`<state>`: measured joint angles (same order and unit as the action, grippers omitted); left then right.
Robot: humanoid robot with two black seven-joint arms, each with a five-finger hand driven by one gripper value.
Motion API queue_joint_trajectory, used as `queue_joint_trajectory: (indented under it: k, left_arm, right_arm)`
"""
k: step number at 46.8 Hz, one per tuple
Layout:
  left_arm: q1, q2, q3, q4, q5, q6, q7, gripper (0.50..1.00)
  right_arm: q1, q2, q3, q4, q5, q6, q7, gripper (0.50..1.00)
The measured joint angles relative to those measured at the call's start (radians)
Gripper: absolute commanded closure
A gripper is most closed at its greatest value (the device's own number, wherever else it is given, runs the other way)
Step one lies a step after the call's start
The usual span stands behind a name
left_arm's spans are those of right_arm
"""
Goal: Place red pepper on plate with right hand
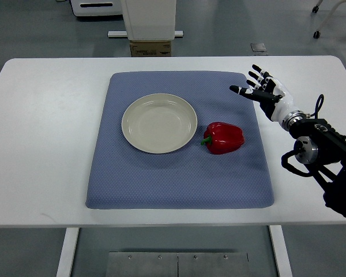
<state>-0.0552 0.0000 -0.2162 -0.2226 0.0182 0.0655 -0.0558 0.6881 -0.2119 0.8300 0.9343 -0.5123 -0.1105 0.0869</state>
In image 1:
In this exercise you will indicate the grey floor outlet plate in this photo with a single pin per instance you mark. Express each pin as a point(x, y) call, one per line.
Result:
point(258, 48)

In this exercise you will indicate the red bell pepper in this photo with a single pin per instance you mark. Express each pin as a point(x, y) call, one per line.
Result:
point(222, 138)

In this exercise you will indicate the left white table leg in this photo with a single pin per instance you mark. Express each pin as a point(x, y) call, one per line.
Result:
point(66, 259)

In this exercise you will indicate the white appliance with slot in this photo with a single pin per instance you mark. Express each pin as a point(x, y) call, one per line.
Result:
point(90, 8)

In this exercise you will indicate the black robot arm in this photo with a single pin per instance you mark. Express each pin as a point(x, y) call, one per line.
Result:
point(319, 152)

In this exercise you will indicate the white table column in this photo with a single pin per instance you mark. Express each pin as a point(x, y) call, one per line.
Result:
point(152, 20)

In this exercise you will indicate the cream round plate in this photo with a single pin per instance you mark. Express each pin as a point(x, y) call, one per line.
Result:
point(159, 123)

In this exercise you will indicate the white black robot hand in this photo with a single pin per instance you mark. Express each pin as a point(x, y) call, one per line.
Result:
point(275, 99)

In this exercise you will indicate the white table leg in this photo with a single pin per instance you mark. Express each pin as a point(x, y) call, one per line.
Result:
point(66, 259)
point(280, 251)

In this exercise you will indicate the white wheeled chair base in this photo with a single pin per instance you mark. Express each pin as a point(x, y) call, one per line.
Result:
point(315, 9)

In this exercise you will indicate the blue textured mat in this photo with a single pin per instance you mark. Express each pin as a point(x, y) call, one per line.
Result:
point(123, 177)

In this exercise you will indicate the white table foot bar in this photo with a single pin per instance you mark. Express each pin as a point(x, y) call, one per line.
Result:
point(123, 34)

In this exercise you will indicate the right white table leg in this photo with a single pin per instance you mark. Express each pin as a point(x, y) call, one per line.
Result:
point(280, 251)

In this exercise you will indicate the cardboard box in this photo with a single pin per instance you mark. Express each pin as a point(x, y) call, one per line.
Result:
point(150, 48)

